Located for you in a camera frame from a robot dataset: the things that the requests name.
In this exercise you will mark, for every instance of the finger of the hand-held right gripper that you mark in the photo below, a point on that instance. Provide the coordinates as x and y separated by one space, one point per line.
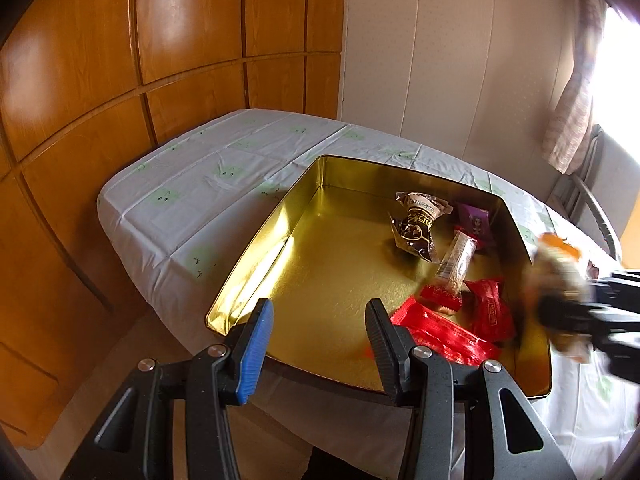
615 281
565 312

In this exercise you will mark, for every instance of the white printed tablecloth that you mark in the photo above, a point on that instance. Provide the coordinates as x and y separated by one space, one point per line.
200 185

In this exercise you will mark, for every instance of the purple snack packet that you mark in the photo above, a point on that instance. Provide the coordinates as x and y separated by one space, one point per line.
475 222

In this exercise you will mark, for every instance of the long red snack packet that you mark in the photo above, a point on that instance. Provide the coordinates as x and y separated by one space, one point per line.
445 332

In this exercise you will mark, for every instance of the clear yellow snack packet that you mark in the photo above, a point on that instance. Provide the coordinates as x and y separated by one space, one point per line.
552 272

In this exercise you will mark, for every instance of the grey yellow blue armchair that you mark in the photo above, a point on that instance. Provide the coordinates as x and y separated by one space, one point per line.
595 195

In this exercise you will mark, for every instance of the red gold snack packet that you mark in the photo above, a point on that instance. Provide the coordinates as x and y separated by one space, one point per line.
492 307

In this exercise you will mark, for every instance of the maroon tin box gold inside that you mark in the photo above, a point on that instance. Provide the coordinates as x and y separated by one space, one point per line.
330 270

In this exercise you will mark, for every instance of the dark brown snack packet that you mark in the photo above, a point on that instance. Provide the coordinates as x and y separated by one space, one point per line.
415 227

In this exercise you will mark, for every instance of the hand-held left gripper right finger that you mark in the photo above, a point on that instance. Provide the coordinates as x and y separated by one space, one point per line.
385 350

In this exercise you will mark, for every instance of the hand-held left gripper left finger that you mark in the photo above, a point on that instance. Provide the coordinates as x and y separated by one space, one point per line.
255 355

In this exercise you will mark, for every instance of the wooden wardrobe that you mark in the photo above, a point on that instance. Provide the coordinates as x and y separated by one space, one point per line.
125 85

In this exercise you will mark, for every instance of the cereal bar red ends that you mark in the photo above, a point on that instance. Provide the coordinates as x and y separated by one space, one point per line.
452 270

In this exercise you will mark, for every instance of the pink patterned curtain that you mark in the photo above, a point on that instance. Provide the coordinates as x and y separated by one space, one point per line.
575 105

